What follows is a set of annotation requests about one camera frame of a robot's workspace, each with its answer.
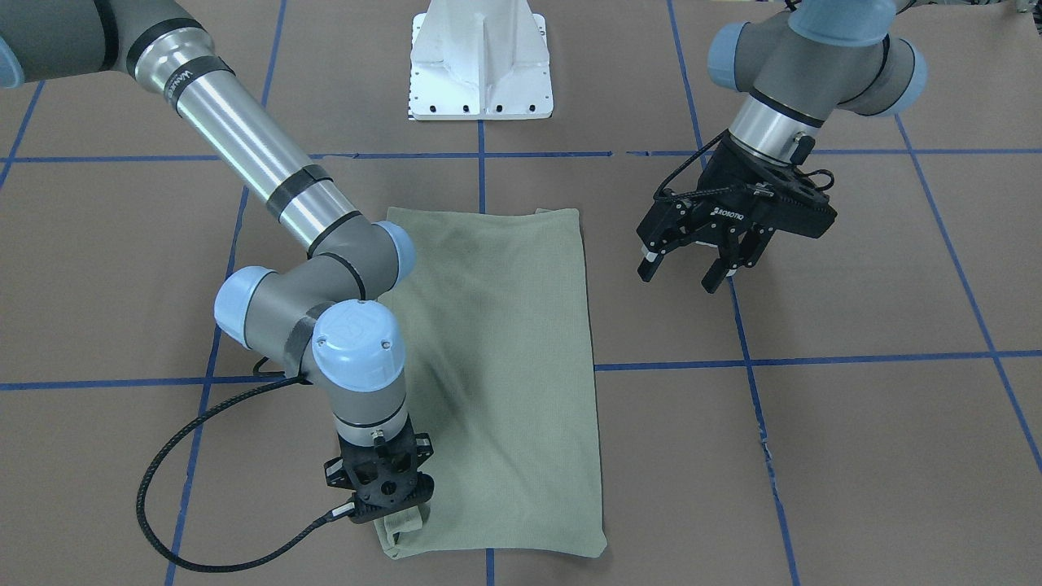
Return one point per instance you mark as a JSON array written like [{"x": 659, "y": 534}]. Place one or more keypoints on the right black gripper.
[{"x": 334, "y": 470}]

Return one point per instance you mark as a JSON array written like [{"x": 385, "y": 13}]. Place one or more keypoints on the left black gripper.
[{"x": 723, "y": 198}]

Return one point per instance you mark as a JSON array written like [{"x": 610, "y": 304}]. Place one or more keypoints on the sage green long-sleeve shirt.
[{"x": 500, "y": 374}]

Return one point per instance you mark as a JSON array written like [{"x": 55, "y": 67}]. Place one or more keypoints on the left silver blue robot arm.
[{"x": 795, "y": 69}]

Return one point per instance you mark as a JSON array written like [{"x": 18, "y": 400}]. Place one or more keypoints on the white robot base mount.
[{"x": 479, "y": 61}]

